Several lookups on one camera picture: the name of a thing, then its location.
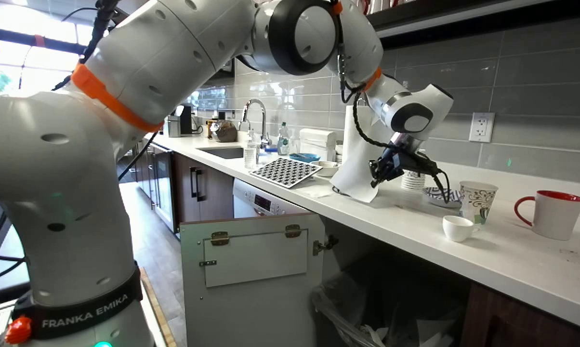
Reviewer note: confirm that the steel sink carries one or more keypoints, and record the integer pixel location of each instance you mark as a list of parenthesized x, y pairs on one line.
[(223, 153)]

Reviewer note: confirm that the white paper towel sheet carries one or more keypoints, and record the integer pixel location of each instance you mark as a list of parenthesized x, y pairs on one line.
[(360, 188)]

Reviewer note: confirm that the blue bowl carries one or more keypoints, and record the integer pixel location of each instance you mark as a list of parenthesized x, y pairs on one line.
[(302, 157)]

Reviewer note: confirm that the black white checkered board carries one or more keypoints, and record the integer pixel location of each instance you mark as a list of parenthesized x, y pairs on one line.
[(285, 172)]

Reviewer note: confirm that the black coffee machine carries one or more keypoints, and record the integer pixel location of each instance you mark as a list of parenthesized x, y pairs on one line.
[(183, 118)]

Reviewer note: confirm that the white bowl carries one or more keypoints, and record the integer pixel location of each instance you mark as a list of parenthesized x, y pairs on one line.
[(325, 168)]

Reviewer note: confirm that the black undercounter appliance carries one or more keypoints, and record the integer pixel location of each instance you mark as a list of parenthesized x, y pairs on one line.
[(158, 186)]

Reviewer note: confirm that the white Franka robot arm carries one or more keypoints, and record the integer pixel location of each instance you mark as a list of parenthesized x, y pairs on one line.
[(140, 70)]

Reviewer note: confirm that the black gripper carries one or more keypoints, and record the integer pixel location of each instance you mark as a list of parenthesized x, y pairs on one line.
[(408, 162)]

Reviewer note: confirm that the stack of folded paper towels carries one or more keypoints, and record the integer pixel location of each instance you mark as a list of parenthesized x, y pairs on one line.
[(308, 137)]

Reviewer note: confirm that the glass jar at left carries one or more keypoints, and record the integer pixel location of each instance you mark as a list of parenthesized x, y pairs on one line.
[(283, 141)]

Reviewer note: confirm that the white wall outlet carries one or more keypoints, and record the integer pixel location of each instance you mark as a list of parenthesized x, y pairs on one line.
[(480, 128)]

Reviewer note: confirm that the open cabinet door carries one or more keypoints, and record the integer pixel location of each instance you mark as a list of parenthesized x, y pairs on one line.
[(250, 309)]

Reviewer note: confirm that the grey trash bin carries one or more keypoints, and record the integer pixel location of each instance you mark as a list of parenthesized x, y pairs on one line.
[(391, 301)]

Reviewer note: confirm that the chrome faucet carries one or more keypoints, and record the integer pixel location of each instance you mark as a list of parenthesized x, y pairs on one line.
[(264, 126)]

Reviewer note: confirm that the clear plastic water bottle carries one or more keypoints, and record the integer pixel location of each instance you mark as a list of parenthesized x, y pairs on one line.
[(250, 151)]

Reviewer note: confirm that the stainless dishwasher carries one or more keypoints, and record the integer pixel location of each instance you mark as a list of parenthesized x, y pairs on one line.
[(269, 203)]

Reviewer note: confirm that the small white cup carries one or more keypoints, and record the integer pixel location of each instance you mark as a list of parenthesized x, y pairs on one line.
[(456, 230)]

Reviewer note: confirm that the black wall shelf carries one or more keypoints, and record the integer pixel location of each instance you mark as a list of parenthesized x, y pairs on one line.
[(493, 22)]

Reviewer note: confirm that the tall patterned paper cup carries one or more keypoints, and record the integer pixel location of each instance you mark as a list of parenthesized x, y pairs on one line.
[(414, 182)]

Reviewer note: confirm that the black mount bar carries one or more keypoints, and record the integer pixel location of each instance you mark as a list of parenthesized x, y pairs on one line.
[(19, 37)]

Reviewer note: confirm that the dark wood cabinet door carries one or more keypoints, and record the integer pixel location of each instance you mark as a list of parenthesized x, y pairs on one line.
[(526, 321), (214, 193)]

